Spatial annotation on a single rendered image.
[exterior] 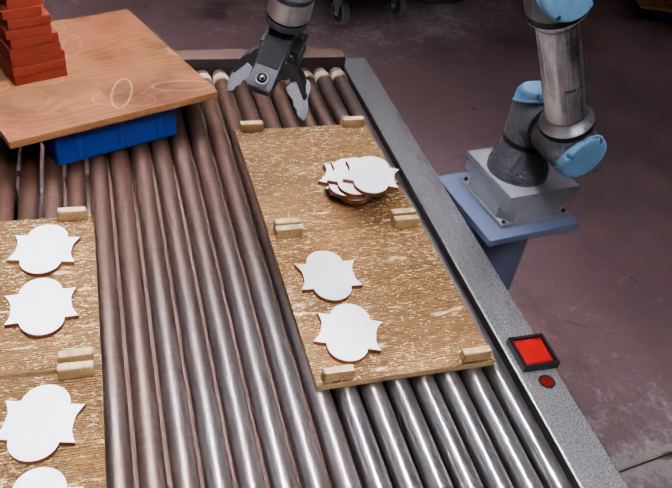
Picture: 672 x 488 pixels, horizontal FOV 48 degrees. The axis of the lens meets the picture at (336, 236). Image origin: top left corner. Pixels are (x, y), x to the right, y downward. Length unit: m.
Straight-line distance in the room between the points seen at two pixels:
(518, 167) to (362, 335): 0.65
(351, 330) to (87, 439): 0.50
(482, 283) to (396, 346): 0.30
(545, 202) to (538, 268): 1.32
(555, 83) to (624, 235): 2.05
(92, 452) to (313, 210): 0.73
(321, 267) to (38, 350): 0.55
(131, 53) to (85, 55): 0.11
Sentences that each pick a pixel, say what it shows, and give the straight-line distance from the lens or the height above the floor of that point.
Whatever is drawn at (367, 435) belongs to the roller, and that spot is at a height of 0.92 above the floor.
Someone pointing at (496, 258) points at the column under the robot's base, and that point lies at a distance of 2.01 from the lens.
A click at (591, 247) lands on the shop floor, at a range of 3.44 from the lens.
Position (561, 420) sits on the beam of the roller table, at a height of 0.92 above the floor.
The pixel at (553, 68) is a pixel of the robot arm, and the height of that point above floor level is 1.34.
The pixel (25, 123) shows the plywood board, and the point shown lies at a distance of 1.79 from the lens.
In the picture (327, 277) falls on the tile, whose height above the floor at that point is 0.95.
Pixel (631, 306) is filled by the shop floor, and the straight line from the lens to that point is 3.23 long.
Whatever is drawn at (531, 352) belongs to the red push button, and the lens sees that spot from 1.52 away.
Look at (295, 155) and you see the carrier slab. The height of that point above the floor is 0.94.
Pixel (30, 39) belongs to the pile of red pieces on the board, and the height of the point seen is 1.15.
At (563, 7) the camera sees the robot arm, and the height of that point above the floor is 1.48.
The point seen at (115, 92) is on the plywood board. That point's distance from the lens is 1.89.
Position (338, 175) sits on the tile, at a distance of 1.73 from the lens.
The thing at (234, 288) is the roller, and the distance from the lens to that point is 1.53.
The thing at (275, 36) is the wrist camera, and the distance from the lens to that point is 1.32.
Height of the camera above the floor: 1.99
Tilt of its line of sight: 40 degrees down
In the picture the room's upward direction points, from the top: 9 degrees clockwise
